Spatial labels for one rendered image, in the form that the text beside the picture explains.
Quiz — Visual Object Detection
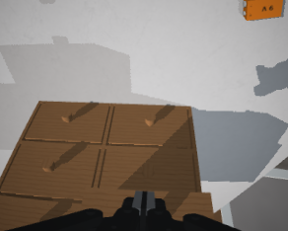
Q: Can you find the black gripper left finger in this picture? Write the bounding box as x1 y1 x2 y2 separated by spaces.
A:
6 191 145 231

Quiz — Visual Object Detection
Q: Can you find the brown wooden drawer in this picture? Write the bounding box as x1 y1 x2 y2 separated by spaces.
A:
0 199 81 231
108 106 191 149
100 149 195 193
80 188 214 221
25 103 109 145
0 143 101 203

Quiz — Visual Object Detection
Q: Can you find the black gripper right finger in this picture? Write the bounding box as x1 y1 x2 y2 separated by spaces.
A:
143 192 242 231

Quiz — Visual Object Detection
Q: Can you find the orange 9v battery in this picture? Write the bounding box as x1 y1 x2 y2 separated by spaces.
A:
243 0 283 21

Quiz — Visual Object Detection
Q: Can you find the brown wooden chest of drawers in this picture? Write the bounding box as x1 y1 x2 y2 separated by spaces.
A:
0 101 202 208

